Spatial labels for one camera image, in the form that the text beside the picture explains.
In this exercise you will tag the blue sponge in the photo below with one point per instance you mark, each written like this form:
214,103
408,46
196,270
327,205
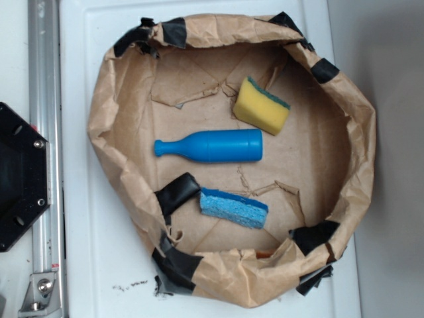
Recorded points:
235,208

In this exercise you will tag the yellow and green sponge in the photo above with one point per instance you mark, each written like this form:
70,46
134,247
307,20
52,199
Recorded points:
260,108

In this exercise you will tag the blue plastic bottle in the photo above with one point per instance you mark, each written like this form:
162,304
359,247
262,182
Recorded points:
245,145

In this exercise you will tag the brown paper bag bin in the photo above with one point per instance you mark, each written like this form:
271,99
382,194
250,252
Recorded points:
168,80

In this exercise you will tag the white plastic tray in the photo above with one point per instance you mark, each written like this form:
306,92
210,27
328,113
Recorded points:
109,271

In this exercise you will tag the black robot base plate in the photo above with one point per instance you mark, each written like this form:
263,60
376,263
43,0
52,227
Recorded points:
24,177

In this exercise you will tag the aluminium extrusion rail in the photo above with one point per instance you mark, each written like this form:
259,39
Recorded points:
48,251

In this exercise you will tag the metal corner bracket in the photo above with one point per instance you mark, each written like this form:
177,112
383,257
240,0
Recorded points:
42,297

